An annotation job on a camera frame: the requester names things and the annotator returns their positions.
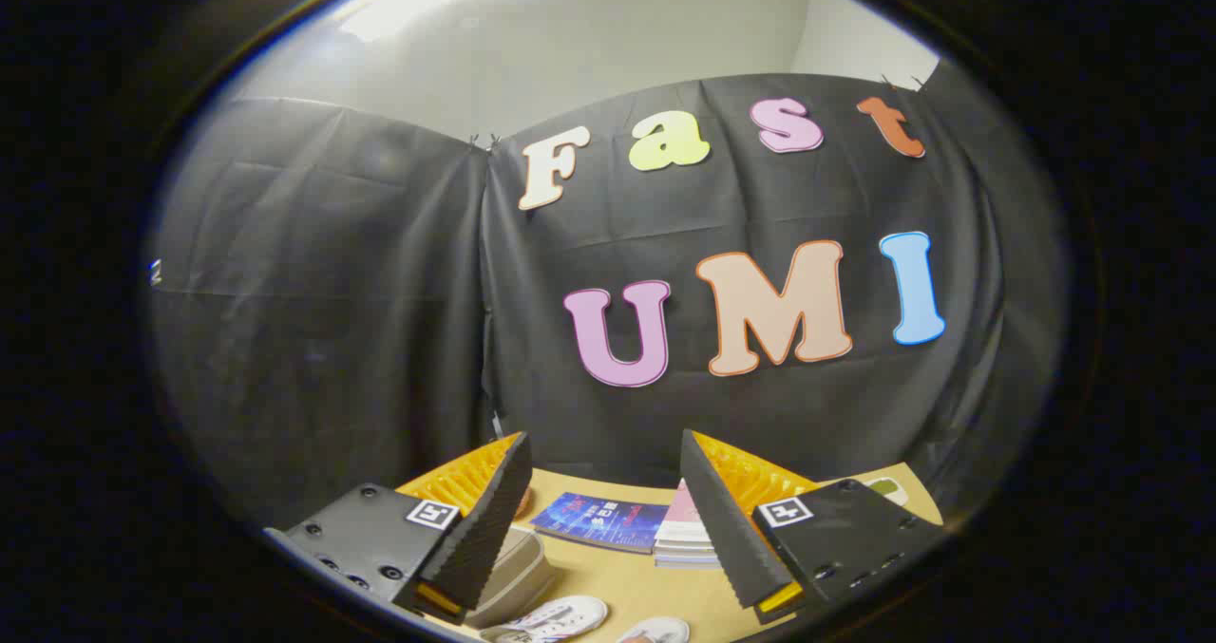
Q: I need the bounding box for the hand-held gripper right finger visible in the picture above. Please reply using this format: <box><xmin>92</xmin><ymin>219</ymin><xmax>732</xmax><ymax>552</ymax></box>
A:
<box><xmin>680</xmin><ymin>429</ymin><xmax>951</xmax><ymax>625</ymax></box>

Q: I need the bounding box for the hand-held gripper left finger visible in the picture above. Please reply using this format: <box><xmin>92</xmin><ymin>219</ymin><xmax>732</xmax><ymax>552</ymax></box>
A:
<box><xmin>264</xmin><ymin>431</ymin><xmax>533</xmax><ymax>625</ymax></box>

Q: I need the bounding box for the beige fabric storage box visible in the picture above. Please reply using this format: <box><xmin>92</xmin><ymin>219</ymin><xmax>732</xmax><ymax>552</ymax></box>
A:
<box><xmin>465</xmin><ymin>526</ymin><xmax>557</xmax><ymax>630</ymax></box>

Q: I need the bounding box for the white canvas shoe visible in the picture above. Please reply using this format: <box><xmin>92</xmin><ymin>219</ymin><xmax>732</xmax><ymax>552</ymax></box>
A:
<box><xmin>480</xmin><ymin>596</ymin><xmax>609</xmax><ymax>643</ymax></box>
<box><xmin>616</xmin><ymin>616</ymin><xmax>692</xmax><ymax>643</ymax></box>

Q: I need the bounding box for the pink cover book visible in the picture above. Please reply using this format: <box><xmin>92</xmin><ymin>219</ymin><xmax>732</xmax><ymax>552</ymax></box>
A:
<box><xmin>657</xmin><ymin>480</ymin><xmax>709</xmax><ymax>544</ymax></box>

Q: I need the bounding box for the blue cover book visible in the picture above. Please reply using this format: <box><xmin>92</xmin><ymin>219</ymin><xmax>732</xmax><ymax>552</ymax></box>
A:
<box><xmin>530</xmin><ymin>491</ymin><xmax>671</xmax><ymax>556</ymax></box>

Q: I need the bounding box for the black backdrop cloth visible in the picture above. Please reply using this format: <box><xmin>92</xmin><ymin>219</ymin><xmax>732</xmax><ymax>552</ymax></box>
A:
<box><xmin>147</xmin><ymin>73</ymin><xmax>1065</xmax><ymax>530</ymax></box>

